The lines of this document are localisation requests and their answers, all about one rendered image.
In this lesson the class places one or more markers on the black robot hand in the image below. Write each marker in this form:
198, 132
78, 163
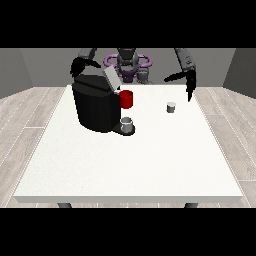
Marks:
79, 66
186, 78

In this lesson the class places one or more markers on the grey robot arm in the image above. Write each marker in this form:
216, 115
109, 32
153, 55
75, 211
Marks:
186, 59
86, 52

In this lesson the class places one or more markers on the small grey coffee pod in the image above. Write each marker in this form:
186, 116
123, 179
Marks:
171, 107

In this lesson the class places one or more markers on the pale grey machine lid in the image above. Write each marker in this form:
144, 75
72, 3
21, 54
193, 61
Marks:
111, 76

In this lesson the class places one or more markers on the black coffee machine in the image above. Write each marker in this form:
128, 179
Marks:
96, 104

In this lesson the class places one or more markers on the red pod holder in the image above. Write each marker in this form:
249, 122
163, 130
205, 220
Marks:
126, 98

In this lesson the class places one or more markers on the grey robot trunk purple rings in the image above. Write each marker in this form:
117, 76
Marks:
126, 63

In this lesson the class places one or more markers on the small grey cup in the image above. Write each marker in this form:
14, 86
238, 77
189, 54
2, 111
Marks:
126, 124

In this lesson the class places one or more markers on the dark table leg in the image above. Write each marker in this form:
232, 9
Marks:
64, 205
191, 205

